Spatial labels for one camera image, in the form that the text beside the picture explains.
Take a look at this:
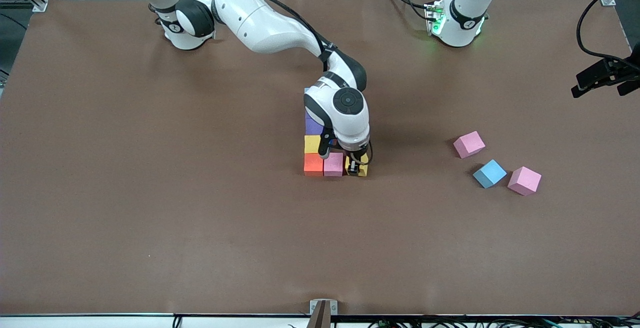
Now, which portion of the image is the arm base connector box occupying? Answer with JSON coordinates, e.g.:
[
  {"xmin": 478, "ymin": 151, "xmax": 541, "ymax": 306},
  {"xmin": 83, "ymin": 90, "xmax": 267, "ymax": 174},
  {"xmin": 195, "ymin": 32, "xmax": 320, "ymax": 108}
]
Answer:
[{"xmin": 424, "ymin": 0, "xmax": 447, "ymax": 36}]

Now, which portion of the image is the pink foam cube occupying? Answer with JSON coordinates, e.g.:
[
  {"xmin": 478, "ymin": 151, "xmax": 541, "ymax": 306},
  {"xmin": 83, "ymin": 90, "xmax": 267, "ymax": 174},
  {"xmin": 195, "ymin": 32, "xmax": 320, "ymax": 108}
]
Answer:
[
  {"xmin": 507, "ymin": 166, "xmax": 542, "ymax": 197},
  {"xmin": 453, "ymin": 130, "xmax": 486, "ymax": 159},
  {"xmin": 323, "ymin": 152, "xmax": 345, "ymax": 177}
]

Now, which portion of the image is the grey metal table bracket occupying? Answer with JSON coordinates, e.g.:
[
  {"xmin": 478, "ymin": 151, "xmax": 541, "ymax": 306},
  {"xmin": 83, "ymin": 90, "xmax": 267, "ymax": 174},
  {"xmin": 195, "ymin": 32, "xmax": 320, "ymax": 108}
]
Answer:
[{"xmin": 306, "ymin": 299, "xmax": 339, "ymax": 328}]

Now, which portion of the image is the orange foam cube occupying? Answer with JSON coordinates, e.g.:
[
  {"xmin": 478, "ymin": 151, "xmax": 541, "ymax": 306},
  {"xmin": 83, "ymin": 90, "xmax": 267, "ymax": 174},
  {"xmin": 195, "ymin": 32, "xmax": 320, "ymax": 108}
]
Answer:
[{"xmin": 303, "ymin": 153, "xmax": 325, "ymax": 177}]

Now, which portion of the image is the large table cover sheet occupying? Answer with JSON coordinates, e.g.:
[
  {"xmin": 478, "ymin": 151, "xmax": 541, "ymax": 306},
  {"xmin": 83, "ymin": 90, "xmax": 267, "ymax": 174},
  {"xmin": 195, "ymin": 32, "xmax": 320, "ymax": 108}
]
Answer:
[{"xmin": 0, "ymin": 0, "xmax": 640, "ymax": 316}]

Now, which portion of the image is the white table edge rail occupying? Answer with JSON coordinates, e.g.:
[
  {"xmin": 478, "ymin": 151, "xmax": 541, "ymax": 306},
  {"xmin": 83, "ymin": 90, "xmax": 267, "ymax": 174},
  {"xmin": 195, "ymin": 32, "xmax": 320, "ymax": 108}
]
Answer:
[{"xmin": 0, "ymin": 314, "xmax": 640, "ymax": 328}]

